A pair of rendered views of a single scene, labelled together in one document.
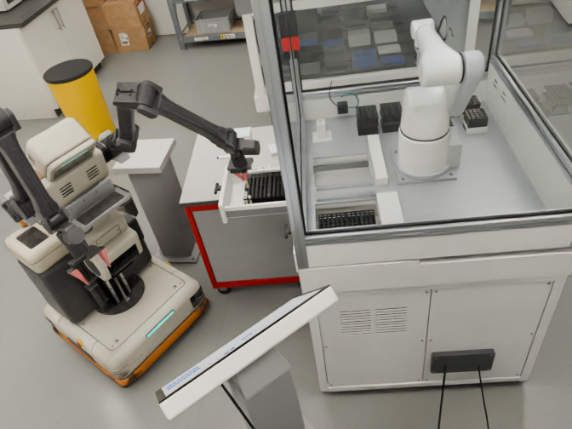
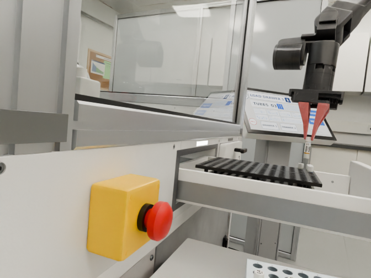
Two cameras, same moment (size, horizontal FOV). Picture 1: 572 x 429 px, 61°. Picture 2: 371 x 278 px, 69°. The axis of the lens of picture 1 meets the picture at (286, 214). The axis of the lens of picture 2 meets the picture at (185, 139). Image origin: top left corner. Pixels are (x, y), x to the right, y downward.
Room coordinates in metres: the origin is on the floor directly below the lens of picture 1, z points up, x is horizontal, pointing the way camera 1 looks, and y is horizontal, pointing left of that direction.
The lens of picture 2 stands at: (2.30, 0.02, 0.98)
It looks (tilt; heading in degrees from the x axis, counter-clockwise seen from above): 4 degrees down; 193
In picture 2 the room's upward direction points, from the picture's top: 5 degrees clockwise
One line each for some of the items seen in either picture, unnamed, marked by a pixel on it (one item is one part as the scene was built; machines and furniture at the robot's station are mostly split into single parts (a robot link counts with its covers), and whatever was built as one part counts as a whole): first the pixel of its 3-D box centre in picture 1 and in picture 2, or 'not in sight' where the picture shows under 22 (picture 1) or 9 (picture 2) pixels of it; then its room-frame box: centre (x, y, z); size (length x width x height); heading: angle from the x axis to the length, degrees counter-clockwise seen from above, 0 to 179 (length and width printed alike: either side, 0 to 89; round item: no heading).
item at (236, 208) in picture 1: (272, 190); (252, 183); (1.72, 0.04, 0.86); 0.40 x 0.26 x 0.06; 82
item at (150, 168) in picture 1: (163, 203); not in sight; (2.39, 0.73, 0.38); 0.30 x 0.30 x 0.76; 76
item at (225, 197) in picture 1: (226, 192); (368, 198); (1.75, 0.25, 0.87); 0.29 x 0.02 x 0.11; 172
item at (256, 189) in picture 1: (270, 189); (256, 182); (1.72, 0.05, 0.87); 0.22 x 0.18 x 0.06; 82
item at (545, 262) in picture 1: (408, 181); (56, 145); (1.60, -0.54, 0.87); 1.02 x 0.95 x 0.14; 172
